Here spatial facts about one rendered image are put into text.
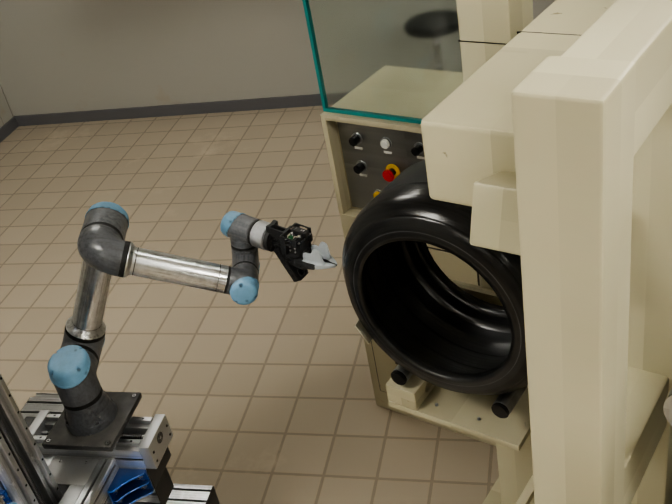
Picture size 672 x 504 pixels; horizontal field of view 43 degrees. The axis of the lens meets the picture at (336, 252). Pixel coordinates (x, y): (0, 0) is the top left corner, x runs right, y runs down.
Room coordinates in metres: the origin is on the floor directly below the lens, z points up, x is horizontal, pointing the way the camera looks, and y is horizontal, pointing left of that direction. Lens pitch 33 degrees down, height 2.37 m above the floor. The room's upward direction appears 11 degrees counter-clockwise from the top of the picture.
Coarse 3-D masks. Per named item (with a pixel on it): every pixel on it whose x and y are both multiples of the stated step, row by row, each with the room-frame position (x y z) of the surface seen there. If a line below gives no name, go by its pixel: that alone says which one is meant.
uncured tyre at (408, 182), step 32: (384, 192) 1.68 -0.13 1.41; (416, 192) 1.59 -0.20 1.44; (352, 224) 1.69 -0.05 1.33; (384, 224) 1.58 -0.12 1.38; (416, 224) 1.53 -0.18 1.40; (448, 224) 1.49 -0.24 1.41; (352, 256) 1.65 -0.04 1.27; (384, 256) 1.84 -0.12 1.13; (416, 256) 1.85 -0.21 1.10; (480, 256) 1.43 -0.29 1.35; (512, 256) 1.42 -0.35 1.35; (352, 288) 1.66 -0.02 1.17; (384, 288) 1.79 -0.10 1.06; (416, 288) 1.83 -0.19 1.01; (448, 288) 1.80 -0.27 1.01; (512, 288) 1.39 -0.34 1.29; (384, 320) 1.72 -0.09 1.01; (416, 320) 1.75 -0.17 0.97; (448, 320) 1.76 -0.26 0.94; (480, 320) 1.74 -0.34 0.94; (512, 320) 1.39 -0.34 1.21; (416, 352) 1.66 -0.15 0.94; (448, 352) 1.66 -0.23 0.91; (480, 352) 1.65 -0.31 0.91; (512, 352) 1.39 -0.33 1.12; (448, 384) 1.51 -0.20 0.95; (480, 384) 1.45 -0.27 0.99; (512, 384) 1.40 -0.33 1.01
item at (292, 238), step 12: (276, 228) 1.95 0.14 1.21; (288, 228) 1.93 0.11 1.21; (300, 228) 1.93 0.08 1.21; (264, 240) 1.94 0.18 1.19; (276, 240) 1.94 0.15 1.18; (288, 240) 1.90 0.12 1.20; (300, 240) 1.89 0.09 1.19; (312, 240) 1.92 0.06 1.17; (288, 252) 1.90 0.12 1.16; (300, 252) 1.88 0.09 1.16
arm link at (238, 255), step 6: (234, 252) 2.01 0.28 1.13; (240, 252) 2.00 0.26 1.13; (246, 252) 1.99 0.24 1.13; (252, 252) 2.00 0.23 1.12; (234, 258) 2.00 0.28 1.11; (240, 258) 1.98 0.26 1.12; (246, 258) 1.97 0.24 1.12; (252, 258) 1.98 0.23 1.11; (258, 258) 2.02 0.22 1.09; (234, 264) 1.96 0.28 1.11; (258, 264) 1.99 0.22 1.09; (258, 270) 1.96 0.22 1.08
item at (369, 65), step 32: (320, 0) 2.47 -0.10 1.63; (352, 0) 2.39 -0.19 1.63; (384, 0) 2.32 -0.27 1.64; (416, 0) 2.26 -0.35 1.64; (448, 0) 2.19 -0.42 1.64; (320, 32) 2.48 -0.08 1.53; (352, 32) 2.40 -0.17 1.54; (384, 32) 2.33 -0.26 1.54; (416, 32) 2.26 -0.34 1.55; (448, 32) 2.20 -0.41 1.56; (320, 64) 2.49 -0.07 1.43; (352, 64) 2.42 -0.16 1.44; (384, 64) 2.34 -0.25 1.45; (416, 64) 2.27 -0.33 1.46; (448, 64) 2.20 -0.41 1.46; (352, 96) 2.43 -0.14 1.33; (384, 96) 2.35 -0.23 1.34; (416, 96) 2.28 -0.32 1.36
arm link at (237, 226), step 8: (224, 216) 2.05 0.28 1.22; (232, 216) 2.04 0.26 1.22; (240, 216) 2.03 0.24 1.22; (248, 216) 2.03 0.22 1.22; (224, 224) 2.03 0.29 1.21; (232, 224) 2.02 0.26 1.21; (240, 224) 2.00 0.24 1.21; (248, 224) 1.99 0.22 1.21; (224, 232) 2.03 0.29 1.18; (232, 232) 2.01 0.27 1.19; (240, 232) 1.99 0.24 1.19; (248, 232) 1.98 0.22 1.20; (232, 240) 2.01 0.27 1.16; (240, 240) 1.99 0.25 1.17; (248, 240) 1.97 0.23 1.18; (240, 248) 2.00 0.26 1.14
